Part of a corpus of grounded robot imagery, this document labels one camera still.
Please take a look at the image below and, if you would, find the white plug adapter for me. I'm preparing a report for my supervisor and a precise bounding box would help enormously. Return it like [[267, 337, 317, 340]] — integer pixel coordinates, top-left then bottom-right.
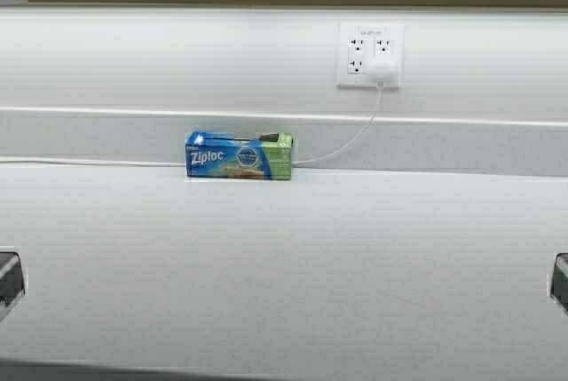
[[370, 59, 400, 89]]

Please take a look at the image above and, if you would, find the blue green Ziploc box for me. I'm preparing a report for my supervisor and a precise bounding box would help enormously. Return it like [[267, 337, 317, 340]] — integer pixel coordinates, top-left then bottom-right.
[[185, 131, 294, 180]]

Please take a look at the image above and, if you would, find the white wall outlet plate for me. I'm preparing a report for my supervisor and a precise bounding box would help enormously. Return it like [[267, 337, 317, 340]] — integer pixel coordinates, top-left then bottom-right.
[[336, 22, 405, 90]]

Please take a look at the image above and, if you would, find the white power cable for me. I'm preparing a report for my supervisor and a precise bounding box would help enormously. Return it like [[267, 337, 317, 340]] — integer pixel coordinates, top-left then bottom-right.
[[0, 85, 383, 168]]

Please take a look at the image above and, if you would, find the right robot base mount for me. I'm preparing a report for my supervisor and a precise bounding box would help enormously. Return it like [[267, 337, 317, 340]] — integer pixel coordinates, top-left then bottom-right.
[[549, 253, 568, 312]]

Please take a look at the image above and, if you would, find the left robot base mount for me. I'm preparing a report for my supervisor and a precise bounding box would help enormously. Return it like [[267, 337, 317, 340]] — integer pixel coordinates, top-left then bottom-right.
[[0, 251, 25, 312]]

